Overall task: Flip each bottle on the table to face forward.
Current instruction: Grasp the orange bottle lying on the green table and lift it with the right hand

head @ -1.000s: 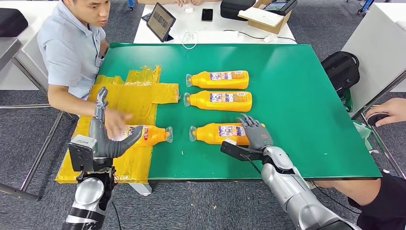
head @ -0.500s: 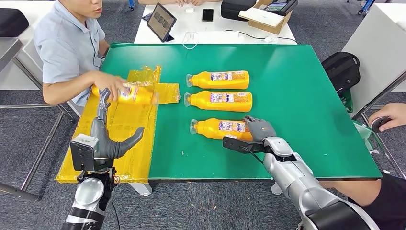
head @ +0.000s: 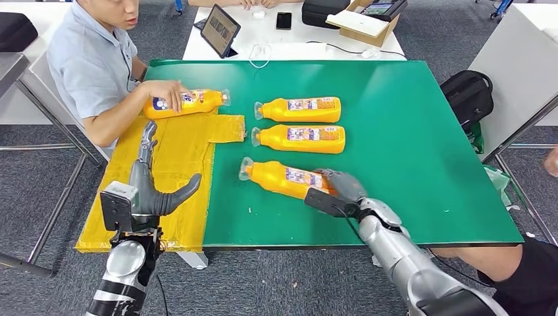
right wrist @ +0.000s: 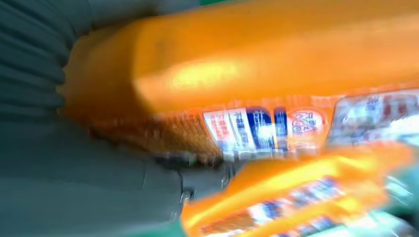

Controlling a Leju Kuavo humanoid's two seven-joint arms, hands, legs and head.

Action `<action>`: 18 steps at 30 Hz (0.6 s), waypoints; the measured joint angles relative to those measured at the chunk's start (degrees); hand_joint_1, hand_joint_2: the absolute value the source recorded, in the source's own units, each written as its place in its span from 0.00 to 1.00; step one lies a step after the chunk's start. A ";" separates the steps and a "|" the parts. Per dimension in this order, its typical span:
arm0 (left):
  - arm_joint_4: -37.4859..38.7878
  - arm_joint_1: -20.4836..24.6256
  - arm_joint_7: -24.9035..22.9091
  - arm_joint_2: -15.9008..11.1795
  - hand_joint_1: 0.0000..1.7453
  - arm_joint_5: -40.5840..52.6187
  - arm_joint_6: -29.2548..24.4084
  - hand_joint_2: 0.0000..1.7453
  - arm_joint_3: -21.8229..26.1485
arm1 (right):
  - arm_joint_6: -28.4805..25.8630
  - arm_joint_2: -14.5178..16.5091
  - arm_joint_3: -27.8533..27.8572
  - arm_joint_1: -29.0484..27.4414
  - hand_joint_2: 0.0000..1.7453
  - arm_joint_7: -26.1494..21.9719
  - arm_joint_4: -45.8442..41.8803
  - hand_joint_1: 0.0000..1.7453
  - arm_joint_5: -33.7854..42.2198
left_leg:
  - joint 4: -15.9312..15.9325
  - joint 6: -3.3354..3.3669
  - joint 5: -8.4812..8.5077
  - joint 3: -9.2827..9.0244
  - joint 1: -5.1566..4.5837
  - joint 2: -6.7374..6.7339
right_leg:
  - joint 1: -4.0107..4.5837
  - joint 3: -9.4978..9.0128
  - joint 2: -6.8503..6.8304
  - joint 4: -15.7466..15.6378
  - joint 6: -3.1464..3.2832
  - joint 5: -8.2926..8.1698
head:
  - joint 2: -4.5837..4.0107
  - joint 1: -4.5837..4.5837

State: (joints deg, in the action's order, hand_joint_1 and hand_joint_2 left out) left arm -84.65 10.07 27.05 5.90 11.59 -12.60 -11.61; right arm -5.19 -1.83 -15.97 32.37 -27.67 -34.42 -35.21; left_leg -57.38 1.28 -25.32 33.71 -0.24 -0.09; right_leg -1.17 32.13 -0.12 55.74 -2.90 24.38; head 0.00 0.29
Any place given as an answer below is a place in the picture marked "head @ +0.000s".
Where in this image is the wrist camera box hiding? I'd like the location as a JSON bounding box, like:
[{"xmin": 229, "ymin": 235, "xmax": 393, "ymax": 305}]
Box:
[
  {"xmin": 303, "ymin": 187, "xmax": 363, "ymax": 219},
  {"xmin": 99, "ymin": 180, "xmax": 141, "ymax": 234}
]

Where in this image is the black power cable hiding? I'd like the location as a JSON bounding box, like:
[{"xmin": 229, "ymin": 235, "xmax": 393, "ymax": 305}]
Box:
[{"xmin": 305, "ymin": 40, "xmax": 407, "ymax": 60}]

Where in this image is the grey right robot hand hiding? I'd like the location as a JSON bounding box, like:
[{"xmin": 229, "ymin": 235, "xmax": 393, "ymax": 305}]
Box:
[{"xmin": 315, "ymin": 169, "xmax": 369, "ymax": 203}]

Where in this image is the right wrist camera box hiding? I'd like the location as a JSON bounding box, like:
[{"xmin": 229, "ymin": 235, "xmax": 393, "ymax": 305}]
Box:
[{"xmin": 303, "ymin": 187, "xmax": 363, "ymax": 219}]

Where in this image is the person's right hand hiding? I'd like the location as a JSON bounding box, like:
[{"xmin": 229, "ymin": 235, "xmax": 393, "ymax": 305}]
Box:
[{"xmin": 145, "ymin": 80, "xmax": 195, "ymax": 114}]

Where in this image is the white sheet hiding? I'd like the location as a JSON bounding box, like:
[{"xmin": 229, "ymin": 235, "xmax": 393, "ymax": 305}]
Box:
[{"xmin": 325, "ymin": 9, "xmax": 391, "ymax": 38}]

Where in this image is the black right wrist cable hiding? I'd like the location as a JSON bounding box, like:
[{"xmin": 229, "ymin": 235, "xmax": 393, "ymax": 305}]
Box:
[{"xmin": 333, "ymin": 203, "xmax": 365, "ymax": 241}]

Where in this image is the clear plastic bag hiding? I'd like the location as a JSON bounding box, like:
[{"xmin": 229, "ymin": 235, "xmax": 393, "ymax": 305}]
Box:
[{"xmin": 484, "ymin": 165, "xmax": 515, "ymax": 209}]

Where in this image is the white table with metal frame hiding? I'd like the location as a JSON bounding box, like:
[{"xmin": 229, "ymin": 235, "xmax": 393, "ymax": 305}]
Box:
[{"xmin": 0, "ymin": 0, "xmax": 112, "ymax": 278}]

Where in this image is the black floor cable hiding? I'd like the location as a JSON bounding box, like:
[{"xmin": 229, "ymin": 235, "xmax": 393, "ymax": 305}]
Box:
[{"xmin": 429, "ymin": 249, "xmax": 494, "ymax": 289}]

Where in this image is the green table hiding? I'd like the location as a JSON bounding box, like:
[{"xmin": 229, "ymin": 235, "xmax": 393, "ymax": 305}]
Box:
[{"xmin": 141, "ymin": 59, "xmax": 525, "ymax": 270}]

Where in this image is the black zip case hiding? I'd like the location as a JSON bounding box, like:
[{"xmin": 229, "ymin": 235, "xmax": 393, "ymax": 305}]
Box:
[{"xmin": 301, "ymin": 0, "xmax": 351, "ymax": 30}]

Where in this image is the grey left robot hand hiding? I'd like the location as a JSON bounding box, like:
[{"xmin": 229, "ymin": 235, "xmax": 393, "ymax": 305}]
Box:
[{"xmin": 128, "ymin": 120, "xmax": 203, "ymax": 218}]

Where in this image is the white table with metal legs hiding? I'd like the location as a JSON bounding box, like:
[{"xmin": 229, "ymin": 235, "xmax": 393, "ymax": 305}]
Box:
[{"xmin": 468, "ymin": 3, "xmax": 558, "ymax": 248}]

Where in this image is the black tablet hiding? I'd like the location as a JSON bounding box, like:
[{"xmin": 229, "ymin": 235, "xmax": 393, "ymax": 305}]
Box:
[{"xmin": 199, "ymin": 3, "xmax": 242, "ymax": 59}]

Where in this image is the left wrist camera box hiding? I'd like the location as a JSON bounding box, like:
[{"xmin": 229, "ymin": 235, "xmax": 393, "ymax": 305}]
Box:
[{"xmin": 99, "ymin": 180, "xmax": 141, "ymax": 234}]

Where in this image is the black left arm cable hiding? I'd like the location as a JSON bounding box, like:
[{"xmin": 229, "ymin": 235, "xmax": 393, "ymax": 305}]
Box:
[{"xmin": 155, "ymin": 273, "xmax": 170, "ymax": 316}]

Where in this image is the person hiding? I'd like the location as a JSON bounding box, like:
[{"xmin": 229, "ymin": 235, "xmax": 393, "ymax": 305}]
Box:
[
  {"xmin": 187, "ymin": 0, "xmax": 304, "ymax": 10},
  {"xmin": 431, "ymin": 145, "xmax": 558, "ymax": 316},
  {"xmin": 46, "ymin": 0, "xmax": 195, "ymax": 149}
]

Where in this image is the black terminal with screen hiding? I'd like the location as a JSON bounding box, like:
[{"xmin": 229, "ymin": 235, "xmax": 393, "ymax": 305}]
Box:
[{"xmin": 359, "ymin": 0, "xmax": 409, "ymax": 22}]

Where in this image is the cardboard box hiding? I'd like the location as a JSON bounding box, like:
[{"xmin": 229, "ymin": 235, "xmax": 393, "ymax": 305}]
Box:
[{"xmin": 325, "ymin": 0, "xmax": 402, "ymax": 48}]

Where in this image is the green bag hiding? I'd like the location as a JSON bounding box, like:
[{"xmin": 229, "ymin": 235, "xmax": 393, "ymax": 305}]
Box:
[{"xmin": 467, "ymin": 123, "xmax": 486, "ymax": 155}]

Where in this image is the yellow taped mat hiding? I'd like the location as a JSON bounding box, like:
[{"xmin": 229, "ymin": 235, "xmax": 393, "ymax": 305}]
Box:
[{"xmin": 74, "ymin": 101, "xmax": 247, "ymax": 254}]

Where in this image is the orange detergent bottle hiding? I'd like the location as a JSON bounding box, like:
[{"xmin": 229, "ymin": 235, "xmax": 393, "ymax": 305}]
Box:
[
  {"xmin": 251, "ymin": 124, "xmax": 347, "ymax": 155},
  {"xmin": 143, "ymin": 88, "xmax": 232, "ymax": 120},
  {"xmin": 254, "ymin": 96, "xmax": 342, "ymax": 124},
  {"xmin": 238, "ymin": 157, "xmax": 339, "ymax": 201}
]

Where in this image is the black backpack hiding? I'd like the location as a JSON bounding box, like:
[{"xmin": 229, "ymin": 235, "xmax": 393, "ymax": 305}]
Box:
[{"xmin": 440, "ymin": 70, "xmax": 495, "ymax": 132}]

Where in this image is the black bag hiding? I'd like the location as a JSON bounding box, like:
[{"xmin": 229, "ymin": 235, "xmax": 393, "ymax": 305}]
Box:
[{"xmin": 0, "ymin": 11, "xmax": 39, "ymax": 53}]

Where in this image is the white looped cable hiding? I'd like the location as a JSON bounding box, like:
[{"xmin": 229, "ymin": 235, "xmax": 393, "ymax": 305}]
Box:
[{"xmin": 247, "ymin": 43, "xmax": 273, "ymax": 69}]

